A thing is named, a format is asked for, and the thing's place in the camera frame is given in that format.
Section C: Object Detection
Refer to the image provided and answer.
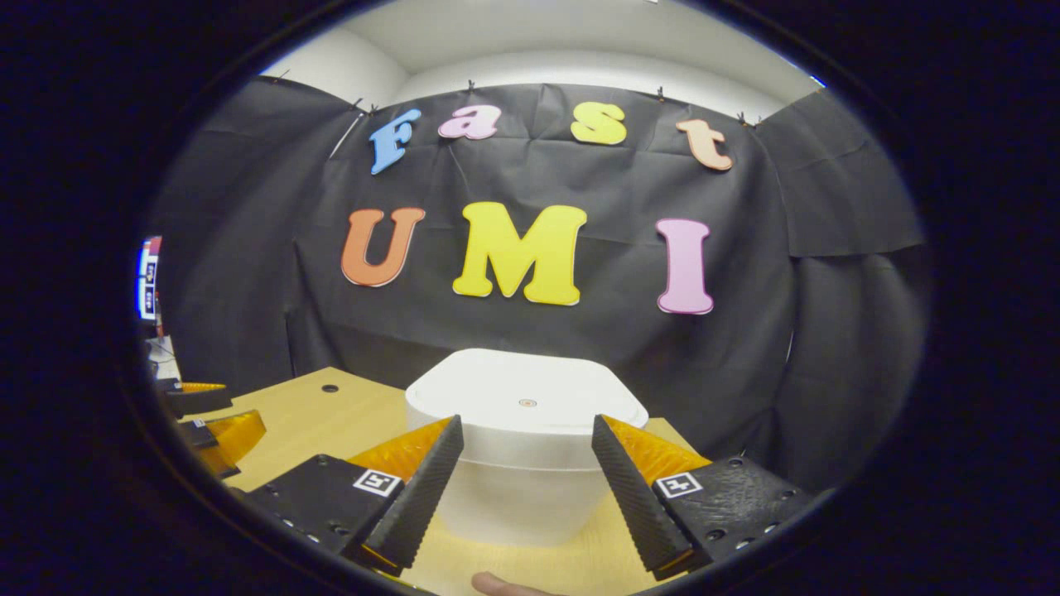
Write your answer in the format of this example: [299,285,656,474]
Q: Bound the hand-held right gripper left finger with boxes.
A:
[244,415,465,578]

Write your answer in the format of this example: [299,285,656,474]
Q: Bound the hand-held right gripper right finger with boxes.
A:
[591,414,817,580]

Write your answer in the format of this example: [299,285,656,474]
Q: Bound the white desktop garbage bin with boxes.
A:
[404,348,650,549]

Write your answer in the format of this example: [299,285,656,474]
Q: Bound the wooden desktop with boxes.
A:
[178,367,713,596]

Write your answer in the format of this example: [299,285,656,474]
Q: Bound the white side table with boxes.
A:
[145,334,181,383]

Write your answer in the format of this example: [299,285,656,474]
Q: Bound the computer monitor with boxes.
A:
[135,235,164,324]

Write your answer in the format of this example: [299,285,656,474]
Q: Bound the black backdrop cloth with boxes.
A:
[149,76,932,497]

